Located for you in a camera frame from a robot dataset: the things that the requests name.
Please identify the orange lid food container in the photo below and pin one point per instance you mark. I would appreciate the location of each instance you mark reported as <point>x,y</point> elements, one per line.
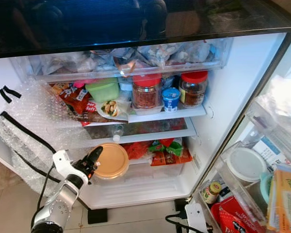
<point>113,161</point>

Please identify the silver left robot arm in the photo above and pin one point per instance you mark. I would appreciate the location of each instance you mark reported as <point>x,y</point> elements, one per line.
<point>60,208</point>

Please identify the black fridge foot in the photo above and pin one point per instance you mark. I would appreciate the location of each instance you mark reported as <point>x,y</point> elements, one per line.
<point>97,216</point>
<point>182,205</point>

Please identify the clear shallow fridge drawer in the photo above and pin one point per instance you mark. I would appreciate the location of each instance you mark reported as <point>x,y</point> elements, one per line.
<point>169,135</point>

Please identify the glass fridge shelf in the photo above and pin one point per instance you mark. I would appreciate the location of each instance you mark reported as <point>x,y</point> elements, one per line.
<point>179,113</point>

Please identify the open fridge door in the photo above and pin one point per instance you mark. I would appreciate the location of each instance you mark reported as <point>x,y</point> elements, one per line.
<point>229,141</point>

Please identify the white fridge body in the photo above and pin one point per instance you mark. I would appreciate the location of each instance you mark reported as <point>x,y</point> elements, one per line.
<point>247,82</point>

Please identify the small clear bottle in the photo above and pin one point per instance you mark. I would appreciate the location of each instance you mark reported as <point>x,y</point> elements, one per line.
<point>116,135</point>

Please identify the red plastic bag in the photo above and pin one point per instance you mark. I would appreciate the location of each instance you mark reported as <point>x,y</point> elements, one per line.
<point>136,149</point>

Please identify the wrapped plate of food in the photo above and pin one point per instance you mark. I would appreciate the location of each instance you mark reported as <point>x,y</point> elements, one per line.
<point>110,108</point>

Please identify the long black tape strip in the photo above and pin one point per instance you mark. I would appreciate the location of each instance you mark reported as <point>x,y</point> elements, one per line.
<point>34,167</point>
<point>26,131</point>

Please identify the white crisper drawer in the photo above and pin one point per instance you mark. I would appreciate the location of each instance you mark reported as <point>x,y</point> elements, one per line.
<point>145,187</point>

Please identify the red snack packet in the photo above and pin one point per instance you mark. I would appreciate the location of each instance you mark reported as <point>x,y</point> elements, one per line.
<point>72,97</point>

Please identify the green lidded container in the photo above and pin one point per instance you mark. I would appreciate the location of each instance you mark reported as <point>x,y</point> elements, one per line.
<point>103,91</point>

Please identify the green and red packet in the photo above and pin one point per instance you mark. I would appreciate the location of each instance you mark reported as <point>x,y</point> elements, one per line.
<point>167,155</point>

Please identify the pink cap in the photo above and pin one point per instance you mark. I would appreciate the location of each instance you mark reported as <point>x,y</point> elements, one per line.
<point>80,83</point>

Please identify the red lid jar red contents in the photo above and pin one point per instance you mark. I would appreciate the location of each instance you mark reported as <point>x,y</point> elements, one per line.
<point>146,96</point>

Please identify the bubble wrap sheet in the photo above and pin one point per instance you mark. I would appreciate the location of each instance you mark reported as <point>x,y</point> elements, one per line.
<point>34,107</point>

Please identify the brown woven mat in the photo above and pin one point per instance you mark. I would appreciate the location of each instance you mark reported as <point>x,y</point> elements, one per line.
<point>0,174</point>

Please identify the blue yogurt cup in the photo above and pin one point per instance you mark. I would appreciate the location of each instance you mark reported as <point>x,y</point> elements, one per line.
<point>170,99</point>

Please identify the clear chiller drawer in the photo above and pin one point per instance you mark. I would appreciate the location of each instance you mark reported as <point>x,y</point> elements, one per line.
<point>68,63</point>

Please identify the short crossed black tape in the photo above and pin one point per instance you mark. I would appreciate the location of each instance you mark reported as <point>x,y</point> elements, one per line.
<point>9,91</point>

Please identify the red lid jar yellow label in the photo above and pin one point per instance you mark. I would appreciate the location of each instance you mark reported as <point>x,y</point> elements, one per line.
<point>194,92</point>

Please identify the small yellow lid jar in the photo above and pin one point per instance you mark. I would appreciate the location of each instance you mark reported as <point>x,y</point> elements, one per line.
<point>212,192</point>

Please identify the glossy black freezer door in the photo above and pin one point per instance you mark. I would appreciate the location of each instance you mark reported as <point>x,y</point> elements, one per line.
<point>140,22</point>

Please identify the white lid round container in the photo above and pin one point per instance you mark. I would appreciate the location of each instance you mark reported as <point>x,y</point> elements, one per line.
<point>246,165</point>

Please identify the large red printed bag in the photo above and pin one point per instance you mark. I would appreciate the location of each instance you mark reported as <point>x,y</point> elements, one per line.
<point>237,216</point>

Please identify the teal bowl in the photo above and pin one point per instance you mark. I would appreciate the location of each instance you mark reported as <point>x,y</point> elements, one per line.
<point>266,189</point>

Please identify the blue and white carton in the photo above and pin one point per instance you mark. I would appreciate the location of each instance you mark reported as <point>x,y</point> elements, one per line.
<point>269,150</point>

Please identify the yellow juice carton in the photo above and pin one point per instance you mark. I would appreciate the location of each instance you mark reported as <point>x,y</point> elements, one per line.
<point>286,199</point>

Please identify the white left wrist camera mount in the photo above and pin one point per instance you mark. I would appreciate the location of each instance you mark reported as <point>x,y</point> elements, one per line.
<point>63,162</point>

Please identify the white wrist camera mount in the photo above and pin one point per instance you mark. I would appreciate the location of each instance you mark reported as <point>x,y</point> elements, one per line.
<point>63,162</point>
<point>196,218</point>

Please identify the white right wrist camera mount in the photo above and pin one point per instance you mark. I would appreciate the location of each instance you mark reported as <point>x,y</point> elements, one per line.
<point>196,218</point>

